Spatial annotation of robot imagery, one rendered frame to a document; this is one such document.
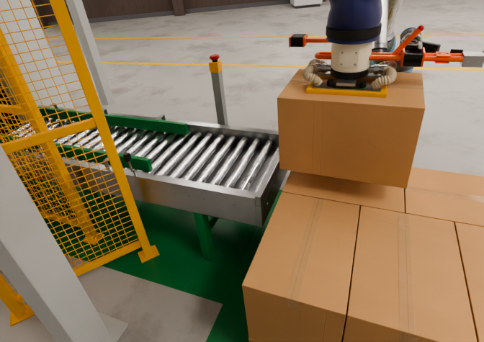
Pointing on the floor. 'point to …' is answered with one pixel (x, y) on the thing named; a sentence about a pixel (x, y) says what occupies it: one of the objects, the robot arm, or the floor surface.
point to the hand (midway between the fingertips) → (418, 57)
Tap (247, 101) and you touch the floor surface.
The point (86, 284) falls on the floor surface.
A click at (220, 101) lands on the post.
